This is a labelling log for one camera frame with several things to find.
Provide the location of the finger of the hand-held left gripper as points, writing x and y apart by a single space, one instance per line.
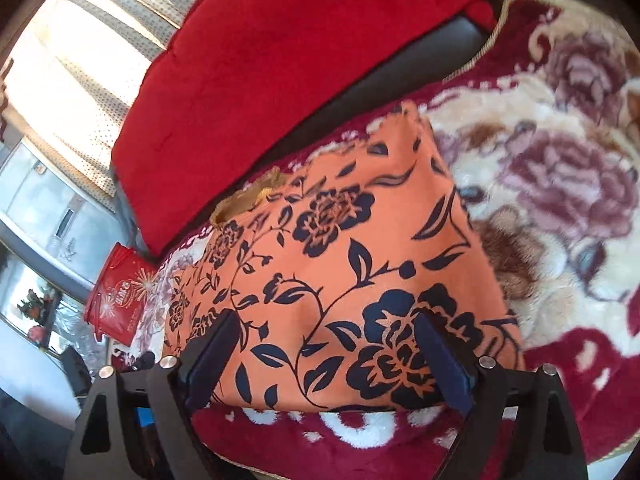
142 362

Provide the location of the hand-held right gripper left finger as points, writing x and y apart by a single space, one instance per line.
212 360

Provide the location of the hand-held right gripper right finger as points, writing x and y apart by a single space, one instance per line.
445 365

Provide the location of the orange floral garment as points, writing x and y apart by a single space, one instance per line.
350 260

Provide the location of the red plastic packet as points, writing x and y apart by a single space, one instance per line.
120 295

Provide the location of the potted flowers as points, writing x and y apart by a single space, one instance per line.
32 310

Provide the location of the white appliance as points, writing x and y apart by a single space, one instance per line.
45 210

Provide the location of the floral plush blanket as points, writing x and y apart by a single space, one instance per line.
550 185

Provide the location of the red fleece blanket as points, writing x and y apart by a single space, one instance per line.
280 90

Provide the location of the dotted beige curtain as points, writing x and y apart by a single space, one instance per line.
100 85

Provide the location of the dark leather sofa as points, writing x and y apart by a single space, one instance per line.
400 72

